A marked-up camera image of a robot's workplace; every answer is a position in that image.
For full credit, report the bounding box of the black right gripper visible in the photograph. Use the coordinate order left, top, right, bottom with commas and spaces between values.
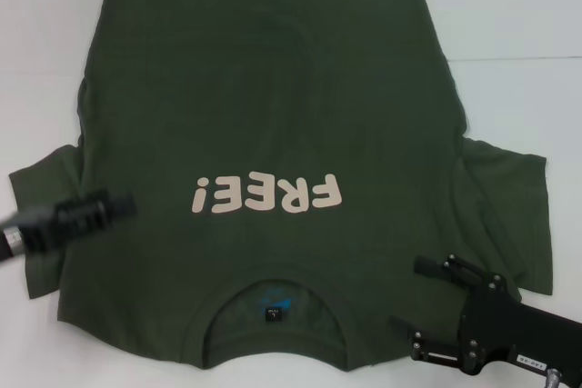
389, 253, 582, 375

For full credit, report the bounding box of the dark green FREE t-shirt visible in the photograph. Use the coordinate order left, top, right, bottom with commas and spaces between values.
7, 0, 555, 370

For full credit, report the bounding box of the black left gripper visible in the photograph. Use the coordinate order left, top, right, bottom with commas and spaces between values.
17, 187, 138, 256

